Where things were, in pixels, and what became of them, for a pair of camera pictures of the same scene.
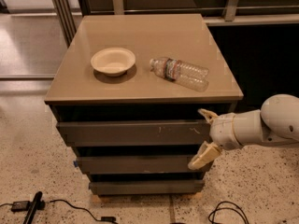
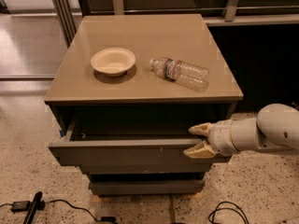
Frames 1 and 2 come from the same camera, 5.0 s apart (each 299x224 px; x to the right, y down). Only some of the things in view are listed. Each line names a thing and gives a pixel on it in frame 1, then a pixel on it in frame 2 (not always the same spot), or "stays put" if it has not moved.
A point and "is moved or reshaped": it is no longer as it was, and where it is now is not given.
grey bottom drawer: (146, 187) stays put
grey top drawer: (133, 133) is moved or reshaped
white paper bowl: (113, 62) stays put
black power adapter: (21, 205) stays put
